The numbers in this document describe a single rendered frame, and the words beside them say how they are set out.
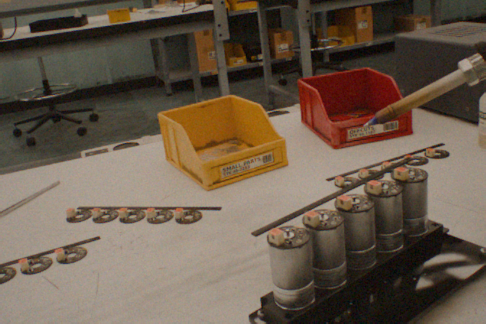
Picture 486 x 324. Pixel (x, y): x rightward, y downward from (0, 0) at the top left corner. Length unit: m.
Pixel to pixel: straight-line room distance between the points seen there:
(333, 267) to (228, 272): 0.10
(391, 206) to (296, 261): 0.08
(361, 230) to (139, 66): 4.42
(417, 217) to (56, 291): 0.27
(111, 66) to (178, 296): 4.34
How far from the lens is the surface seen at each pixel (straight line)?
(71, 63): 4.66
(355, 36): 4.94
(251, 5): 4.44
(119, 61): 4.69
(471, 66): 0.32
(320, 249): 0.33
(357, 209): 0.34
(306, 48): 2.86
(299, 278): 0.31
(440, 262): 0.39
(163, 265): 0.43
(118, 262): 0.45
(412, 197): 0.38
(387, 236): 0.37
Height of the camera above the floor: 0.97
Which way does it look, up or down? 19 degrees down
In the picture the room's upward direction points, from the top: 7 degrees counter-clockwise
